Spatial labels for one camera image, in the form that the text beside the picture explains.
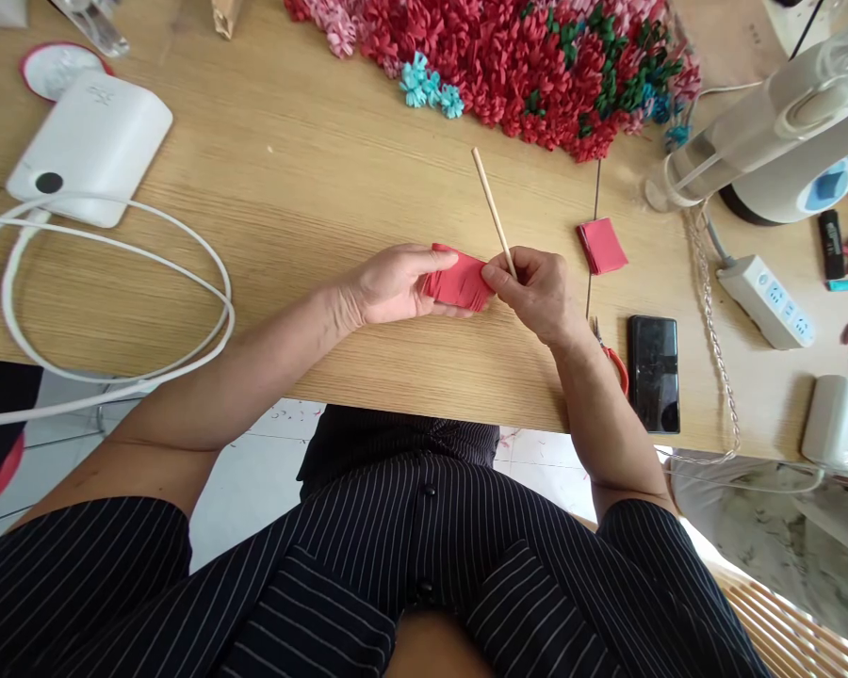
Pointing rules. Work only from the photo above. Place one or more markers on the person's right hand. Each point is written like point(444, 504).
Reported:
point(544, 293)

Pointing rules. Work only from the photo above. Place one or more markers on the white rounded power bank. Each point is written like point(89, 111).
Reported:
point(92, 148)

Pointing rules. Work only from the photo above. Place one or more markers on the clear plastic object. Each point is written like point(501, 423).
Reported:
point(99, 25)

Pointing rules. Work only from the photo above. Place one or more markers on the brown paper sheet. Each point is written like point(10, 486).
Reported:
point(731, 39)

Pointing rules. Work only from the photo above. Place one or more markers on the person's left hand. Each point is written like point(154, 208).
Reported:
point(385, 286)

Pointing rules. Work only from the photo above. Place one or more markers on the pile of paper flowers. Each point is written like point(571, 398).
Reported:
point(523, 63)

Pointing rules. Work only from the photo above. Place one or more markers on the person's body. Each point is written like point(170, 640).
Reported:
point(410, 565)

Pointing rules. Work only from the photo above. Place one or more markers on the white power adapter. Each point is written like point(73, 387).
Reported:
point(835, 422)

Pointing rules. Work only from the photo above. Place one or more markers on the white power strip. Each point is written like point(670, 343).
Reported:
point(767, 300)

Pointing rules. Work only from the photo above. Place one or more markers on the black marker pen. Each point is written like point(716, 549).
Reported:
point(831, 243)

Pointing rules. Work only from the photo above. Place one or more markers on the red rimmed round lid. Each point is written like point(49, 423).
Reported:
point(55, 69)

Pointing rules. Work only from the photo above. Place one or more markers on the black smartphone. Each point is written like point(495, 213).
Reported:
point(653, 374)

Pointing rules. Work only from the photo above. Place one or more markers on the red fringed paper strip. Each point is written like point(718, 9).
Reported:
point(459, 281)

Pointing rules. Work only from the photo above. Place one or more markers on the stack of red paper squares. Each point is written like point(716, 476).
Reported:
point(602, 245)

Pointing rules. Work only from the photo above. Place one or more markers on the thin wooden stick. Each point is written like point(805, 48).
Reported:
point(491, 205)

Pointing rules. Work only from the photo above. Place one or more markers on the black and red object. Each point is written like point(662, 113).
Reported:
point(0, 431)

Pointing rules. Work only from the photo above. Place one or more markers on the wooden slatted chair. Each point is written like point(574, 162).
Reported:
point(798, 628)

